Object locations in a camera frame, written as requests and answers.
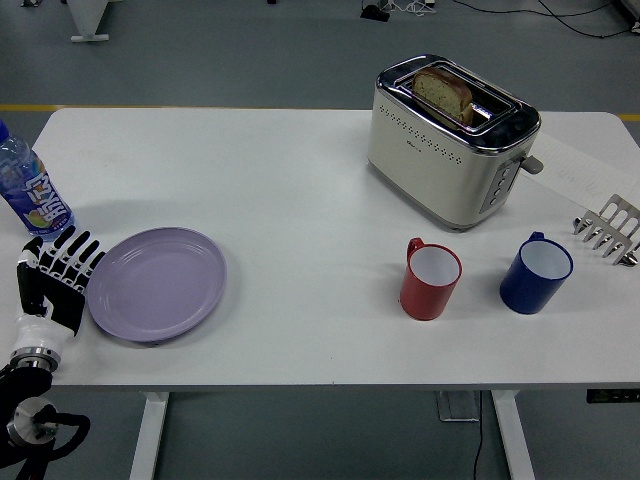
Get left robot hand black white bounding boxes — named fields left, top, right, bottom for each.
left=12, top=225, right=107, bottom=354

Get purple round plate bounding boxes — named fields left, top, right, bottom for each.
left=86, top=227, right=229, bottom=344

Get blue drink bottle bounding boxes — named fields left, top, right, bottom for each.
left=0, top=118, right=76, bottom=243

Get white stand foot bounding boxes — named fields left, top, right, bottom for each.
left=64, top=0, right=111, bottom=44

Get red mug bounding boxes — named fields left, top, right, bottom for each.
left=398, top=236, right=464, bottom=322

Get cream chrome toaster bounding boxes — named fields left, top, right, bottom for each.
left=366, top=53, right=545, bottom=234

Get grey box under table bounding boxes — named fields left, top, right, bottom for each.
left=433, top=390, right=482, bottom=423

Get black floor device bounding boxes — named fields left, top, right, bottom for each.
left=359, top=3, right=391, bottom=23

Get brown bread slice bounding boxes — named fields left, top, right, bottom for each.
left=411, top=67, right=475, bottom=127

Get blue mug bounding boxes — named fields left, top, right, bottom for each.
left=499, top=231, right=575, bottom=316

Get white paper sheet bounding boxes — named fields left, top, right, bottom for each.
left=519, top=134, right=640, bottom=212

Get silver metal tongs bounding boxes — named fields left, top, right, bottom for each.
left=571, top=193, right=640, bottom=268

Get black table control panel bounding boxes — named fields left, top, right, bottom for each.
left=586, top=388, right=640, bottom=404

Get thin black cable under table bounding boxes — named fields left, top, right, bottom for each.
left=471, top=390, right=489, bottom=480

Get long black floor cable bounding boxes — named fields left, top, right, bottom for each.
left=449, top=0, right=640, bottom=39

